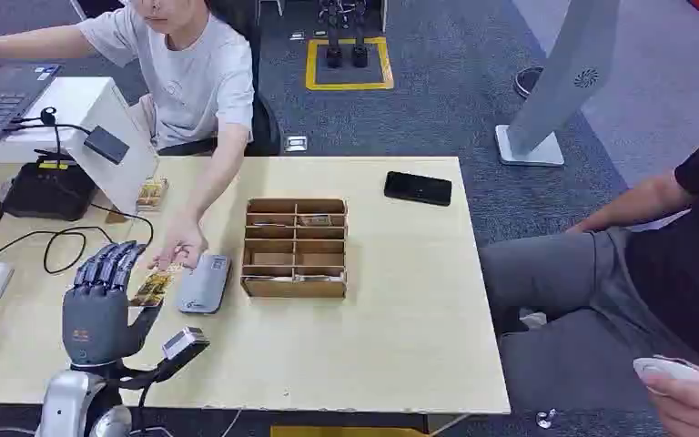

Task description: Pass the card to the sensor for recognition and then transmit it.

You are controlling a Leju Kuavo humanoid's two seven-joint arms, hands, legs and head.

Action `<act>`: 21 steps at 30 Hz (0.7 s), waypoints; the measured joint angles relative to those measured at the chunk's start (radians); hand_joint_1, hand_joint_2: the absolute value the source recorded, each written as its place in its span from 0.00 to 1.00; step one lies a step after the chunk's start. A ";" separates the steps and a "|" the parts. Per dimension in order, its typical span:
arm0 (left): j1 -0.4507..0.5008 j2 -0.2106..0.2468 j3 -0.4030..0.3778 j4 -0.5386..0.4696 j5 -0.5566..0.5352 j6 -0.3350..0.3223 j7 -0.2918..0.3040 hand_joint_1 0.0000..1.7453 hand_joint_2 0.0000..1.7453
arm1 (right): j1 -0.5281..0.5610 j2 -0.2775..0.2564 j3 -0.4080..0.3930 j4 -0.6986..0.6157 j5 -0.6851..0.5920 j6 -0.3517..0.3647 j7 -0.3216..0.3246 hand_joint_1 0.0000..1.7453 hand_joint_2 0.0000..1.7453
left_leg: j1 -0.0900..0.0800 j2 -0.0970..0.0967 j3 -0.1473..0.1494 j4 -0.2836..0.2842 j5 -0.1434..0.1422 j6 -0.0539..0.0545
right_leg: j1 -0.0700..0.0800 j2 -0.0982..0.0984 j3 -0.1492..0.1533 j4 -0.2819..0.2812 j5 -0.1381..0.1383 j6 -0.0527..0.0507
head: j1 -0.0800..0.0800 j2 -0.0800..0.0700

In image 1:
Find person's left hand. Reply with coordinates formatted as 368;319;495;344
640;366;699;437
147;210;209;272

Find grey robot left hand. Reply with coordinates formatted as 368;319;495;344
61;240;165;369

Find gold printed card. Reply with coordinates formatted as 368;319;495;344
128;262;182;310

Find grey power bank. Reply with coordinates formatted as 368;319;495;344
175;253;232;315

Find stack of gold cards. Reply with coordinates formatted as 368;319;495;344
135;177;170;213

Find wooden compartment box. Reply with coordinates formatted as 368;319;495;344
239;198;350;300

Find black power adapter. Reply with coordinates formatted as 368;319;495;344
83;125;131;167

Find black box device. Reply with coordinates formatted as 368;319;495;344
2;161;98;222

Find person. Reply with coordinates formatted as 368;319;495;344
477;117;699;437
0;0;256;272

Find black office chair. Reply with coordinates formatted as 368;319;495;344
156;0;283;158

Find white riser stand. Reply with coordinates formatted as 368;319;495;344
0;76;159;217

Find black smartphone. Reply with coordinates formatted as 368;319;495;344
382;171;454;208

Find yellow floor strip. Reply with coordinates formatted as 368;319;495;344
269;424;431;437

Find black robot feet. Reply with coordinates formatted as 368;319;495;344
317;0;370;70

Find white kiosk stand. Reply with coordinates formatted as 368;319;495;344
494;0;623;168

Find round black floor object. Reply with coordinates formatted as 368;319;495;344
512;66;545;100

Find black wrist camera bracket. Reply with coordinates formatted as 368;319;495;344
106;340;211;392

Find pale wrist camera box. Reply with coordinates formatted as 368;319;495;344
161;326;208;361

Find black looped cable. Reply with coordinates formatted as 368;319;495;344
0;201;156;276

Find small black stand camera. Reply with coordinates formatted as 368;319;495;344
33;107;75;163

